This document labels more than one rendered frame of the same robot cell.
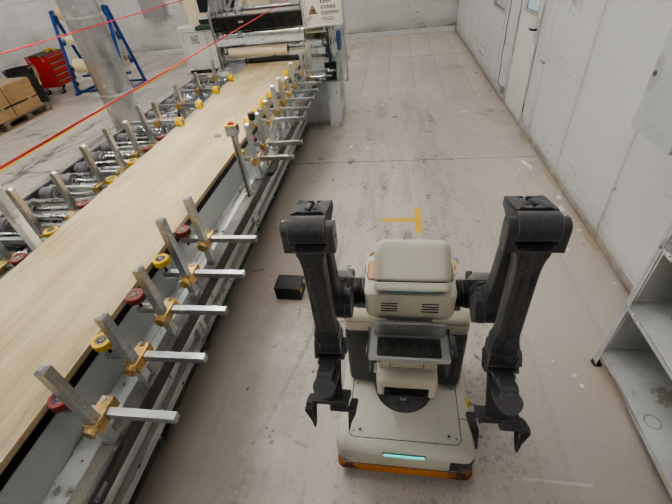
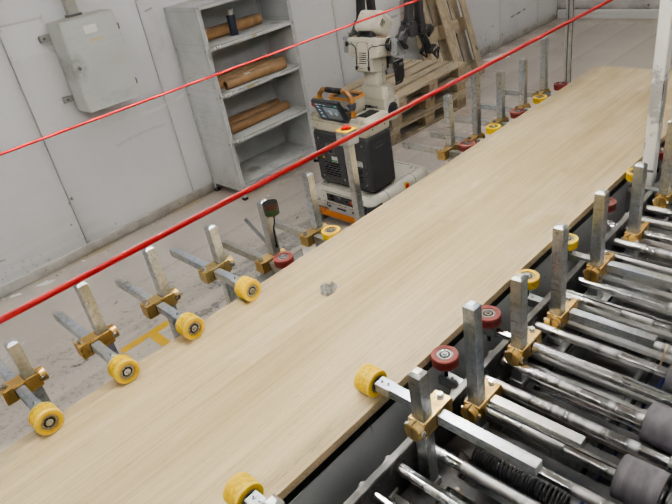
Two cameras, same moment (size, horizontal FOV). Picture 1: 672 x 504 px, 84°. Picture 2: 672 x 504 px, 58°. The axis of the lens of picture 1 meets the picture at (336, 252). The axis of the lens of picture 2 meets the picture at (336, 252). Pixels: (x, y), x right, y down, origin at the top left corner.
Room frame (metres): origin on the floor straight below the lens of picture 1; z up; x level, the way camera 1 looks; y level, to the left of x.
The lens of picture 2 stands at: (4.47, 2.00, 2.09)
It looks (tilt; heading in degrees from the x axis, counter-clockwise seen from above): 30 degrees down; 218
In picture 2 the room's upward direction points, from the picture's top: 10 degrees counter-clockwise
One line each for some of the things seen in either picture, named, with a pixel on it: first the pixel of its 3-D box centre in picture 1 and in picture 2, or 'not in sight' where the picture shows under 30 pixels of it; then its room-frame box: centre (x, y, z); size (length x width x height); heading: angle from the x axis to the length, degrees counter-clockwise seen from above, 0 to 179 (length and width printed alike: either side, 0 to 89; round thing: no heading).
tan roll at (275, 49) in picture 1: (273, 49); not in sight; (5.58, 0.49, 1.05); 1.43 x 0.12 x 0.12; 79
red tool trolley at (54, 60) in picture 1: (53, 72); not in sight; (9.67, 5.87, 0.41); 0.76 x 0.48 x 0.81; 176
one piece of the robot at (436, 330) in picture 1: (408, 347); (384, 67); (0.75, -0.20, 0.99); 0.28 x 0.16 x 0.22; 78
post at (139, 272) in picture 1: (159, 307); (500, 112); (1.20, 0.81, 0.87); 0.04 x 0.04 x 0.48; 79
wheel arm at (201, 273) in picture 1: (203, 273); (462, 139); (1.48, 0.68, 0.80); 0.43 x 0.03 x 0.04; 79
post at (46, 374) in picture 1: (82, 409); (543, 78); (0.71, 0.90, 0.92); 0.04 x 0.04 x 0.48; 79
